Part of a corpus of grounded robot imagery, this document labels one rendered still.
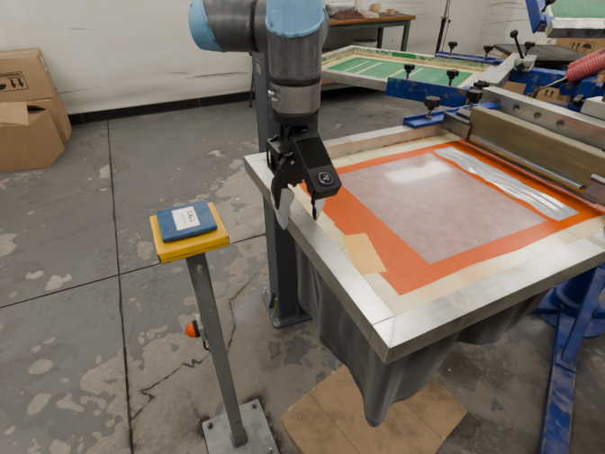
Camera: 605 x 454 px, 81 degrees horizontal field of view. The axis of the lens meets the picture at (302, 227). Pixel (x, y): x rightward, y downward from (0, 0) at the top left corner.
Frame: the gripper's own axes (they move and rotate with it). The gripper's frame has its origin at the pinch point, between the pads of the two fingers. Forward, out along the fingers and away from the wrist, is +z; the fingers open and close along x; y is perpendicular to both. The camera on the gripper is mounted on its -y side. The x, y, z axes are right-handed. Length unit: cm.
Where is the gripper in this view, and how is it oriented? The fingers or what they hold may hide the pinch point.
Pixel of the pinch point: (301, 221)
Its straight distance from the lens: 65.0
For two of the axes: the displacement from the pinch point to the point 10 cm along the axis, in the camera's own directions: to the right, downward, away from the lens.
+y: -4.2, -5.4, 7.2
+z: 0.0, 8.0, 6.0
